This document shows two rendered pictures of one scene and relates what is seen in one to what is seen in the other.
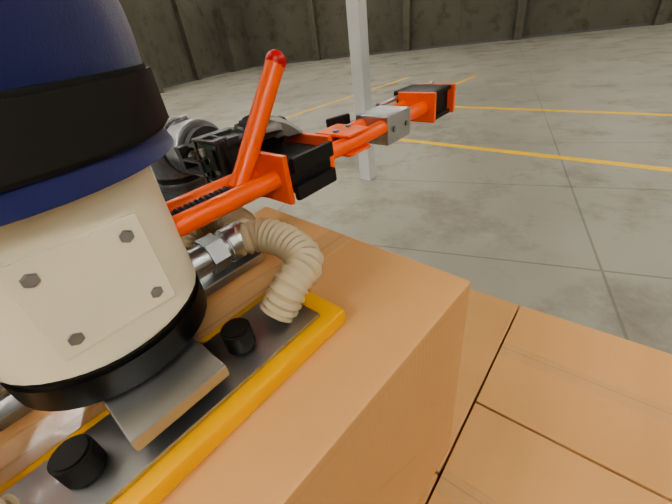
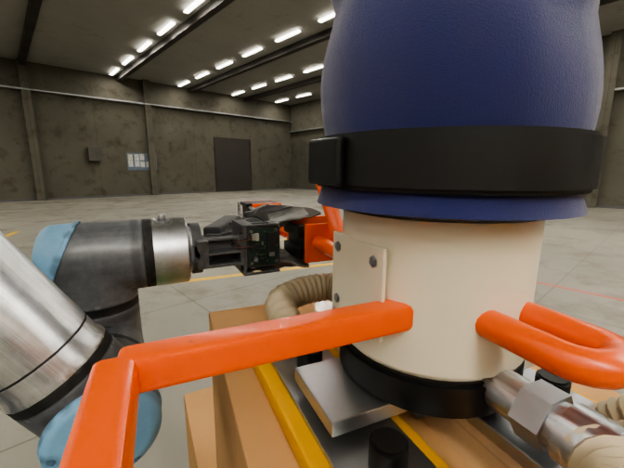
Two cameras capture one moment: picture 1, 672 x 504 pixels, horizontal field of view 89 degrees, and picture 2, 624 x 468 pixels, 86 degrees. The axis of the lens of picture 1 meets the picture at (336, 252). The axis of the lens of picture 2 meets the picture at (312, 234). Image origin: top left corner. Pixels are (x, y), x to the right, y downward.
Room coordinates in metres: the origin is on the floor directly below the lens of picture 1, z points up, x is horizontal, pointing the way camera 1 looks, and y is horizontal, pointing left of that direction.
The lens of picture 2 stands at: (0.25, 0.55, 1.31)
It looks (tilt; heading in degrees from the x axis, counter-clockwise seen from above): 11 degrees down; 291
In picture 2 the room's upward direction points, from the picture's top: straight up
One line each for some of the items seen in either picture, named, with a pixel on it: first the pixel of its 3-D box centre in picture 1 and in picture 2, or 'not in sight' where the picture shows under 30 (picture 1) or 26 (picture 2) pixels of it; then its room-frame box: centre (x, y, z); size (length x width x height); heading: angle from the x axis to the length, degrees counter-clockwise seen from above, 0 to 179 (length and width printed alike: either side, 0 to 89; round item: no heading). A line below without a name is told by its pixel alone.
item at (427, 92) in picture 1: (426, 102); (263, 211); (0.67, -0.21, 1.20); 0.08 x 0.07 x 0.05; 135
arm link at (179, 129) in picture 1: (197, 145); (173, 248); (0.58, 0.20, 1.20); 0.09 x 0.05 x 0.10; 137
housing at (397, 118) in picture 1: (383, 124); not in sight; (0.58, -0.11, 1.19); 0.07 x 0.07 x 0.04; 45
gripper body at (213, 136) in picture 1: (223, 154); (234, 245); (0.52, 0.15, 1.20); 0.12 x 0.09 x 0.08; 47
